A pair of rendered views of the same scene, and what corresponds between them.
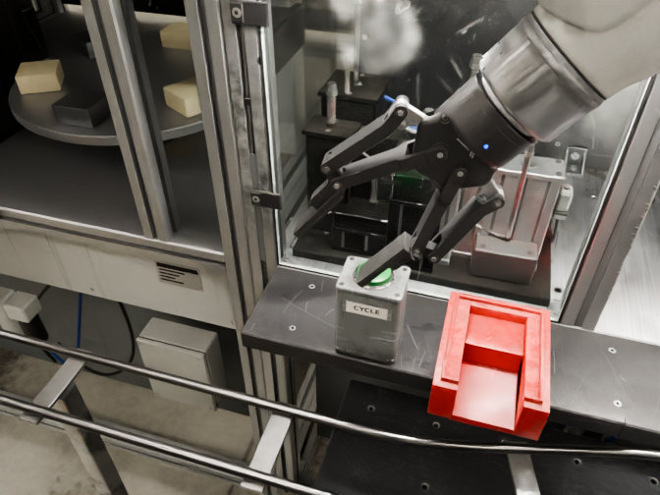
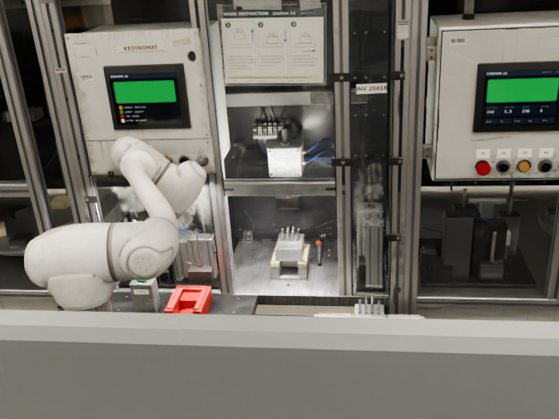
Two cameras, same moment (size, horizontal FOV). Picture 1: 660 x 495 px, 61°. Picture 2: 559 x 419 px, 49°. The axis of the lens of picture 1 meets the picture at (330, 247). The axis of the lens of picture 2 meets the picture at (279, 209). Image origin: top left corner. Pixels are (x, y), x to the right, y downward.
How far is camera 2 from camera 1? 152 cm
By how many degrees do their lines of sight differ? 17
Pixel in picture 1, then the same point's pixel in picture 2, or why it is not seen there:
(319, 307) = (129, 303)
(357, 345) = (141, 308)
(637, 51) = (177, 204)
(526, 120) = not seen: hidden behind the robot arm
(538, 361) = (201, 299)
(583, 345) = (228, 298)
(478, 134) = not seen: hidden behind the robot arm
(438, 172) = not seen: hidden behind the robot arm
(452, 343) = (173, 299)
